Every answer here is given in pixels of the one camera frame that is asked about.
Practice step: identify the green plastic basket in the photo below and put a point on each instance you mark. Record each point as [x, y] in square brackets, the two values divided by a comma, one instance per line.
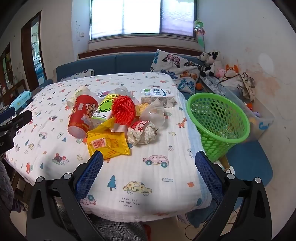
[240, 136]

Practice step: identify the grey plush toy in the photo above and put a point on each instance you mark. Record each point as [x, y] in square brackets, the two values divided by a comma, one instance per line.
[203, 56]

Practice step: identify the blue sofa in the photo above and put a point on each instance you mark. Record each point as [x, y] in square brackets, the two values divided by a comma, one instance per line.
[115, 63]

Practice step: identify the patterned white cushion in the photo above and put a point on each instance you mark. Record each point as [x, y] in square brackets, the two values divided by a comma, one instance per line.
[77, 74]

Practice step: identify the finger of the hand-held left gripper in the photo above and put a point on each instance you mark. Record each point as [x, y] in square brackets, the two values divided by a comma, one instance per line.
[7, 114]
[22, 119]

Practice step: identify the orange fox plush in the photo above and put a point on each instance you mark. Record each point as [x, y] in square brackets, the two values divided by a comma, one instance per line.
[231, 69]

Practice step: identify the wooden cabinet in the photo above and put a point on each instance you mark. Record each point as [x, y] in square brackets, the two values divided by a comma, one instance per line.
[9, 81]

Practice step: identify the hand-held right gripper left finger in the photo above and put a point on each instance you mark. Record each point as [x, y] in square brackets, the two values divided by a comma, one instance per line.
[90, 173]

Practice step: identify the person's left forearm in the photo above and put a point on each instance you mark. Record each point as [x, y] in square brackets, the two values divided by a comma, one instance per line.
[5, 185]

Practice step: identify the clear plastic storage box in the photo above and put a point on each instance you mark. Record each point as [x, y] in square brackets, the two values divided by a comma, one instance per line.
[261, 125]

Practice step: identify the red white wrapper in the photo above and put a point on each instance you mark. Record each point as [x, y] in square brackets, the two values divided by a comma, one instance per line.
[138, 126]

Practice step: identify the blue wipes pack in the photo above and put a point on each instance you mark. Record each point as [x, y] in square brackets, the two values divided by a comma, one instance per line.
[22, 98]

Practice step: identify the beige patterned cloth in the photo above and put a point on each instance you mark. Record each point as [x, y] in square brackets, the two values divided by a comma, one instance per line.
[242, 84]

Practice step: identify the green yellow juice carton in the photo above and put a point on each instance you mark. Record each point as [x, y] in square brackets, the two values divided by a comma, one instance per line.
[103, 109]

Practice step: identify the purple toy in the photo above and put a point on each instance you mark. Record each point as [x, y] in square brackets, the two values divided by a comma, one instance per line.
[256, 114]

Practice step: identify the person's checked trouser leg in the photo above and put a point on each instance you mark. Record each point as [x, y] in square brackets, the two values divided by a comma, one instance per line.
[115, 231]

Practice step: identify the window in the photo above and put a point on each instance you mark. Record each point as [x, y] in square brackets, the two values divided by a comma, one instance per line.
[138, 18]

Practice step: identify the yellow snack packet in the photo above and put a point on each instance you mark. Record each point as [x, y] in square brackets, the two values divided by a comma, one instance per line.
[101, 127]
[111, 144]

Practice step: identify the clear plastic wrapper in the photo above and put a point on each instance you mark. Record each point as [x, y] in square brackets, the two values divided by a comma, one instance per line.
[123, 90]

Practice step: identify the white paper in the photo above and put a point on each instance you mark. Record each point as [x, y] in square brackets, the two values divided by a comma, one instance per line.
[144, 136]

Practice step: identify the wooden door frame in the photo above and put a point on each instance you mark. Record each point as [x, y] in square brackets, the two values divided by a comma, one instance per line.
[26, 46]

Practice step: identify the butterfly print pillow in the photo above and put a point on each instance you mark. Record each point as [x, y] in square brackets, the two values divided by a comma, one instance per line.
[173, 62]

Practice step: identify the clear plastic labelled container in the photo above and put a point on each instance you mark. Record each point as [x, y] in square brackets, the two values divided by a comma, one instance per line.
[153, 114]

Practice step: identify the black white cow plush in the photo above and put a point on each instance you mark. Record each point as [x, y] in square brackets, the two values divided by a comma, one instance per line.
[214, 61]

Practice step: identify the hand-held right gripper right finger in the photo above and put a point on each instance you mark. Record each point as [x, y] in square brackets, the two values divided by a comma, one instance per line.
[208, 173]

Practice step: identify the brown wooden window ledge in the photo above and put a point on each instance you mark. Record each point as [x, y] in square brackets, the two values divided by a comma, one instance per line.
[138, 51]

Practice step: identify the small orange ball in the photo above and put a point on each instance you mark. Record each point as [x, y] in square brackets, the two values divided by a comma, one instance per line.
[199, 86]

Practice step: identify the orange bread slice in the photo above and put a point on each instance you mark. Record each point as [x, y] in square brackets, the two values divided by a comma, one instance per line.
[141, 108]

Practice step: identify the red foam net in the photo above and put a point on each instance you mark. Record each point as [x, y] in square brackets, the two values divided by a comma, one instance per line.
[123, 110]

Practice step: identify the grey patterned folded quilt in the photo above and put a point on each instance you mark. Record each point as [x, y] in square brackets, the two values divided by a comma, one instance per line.
[212, 85]

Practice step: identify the colourful pinwheel toy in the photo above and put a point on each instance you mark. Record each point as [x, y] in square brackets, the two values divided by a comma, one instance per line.
[199, 30]

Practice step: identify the white power strip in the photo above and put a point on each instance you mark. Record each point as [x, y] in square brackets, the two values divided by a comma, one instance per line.
[230, 171]

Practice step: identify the white milk carton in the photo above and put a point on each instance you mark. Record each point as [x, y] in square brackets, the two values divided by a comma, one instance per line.
[152, 98]

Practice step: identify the pink plush toy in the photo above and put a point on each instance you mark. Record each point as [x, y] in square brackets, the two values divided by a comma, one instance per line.
[220, 73]

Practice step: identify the white paper cup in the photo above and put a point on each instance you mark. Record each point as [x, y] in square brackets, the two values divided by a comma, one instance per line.
[85, 91]

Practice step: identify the orange toy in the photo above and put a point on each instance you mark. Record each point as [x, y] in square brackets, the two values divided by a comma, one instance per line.
[249, 105]

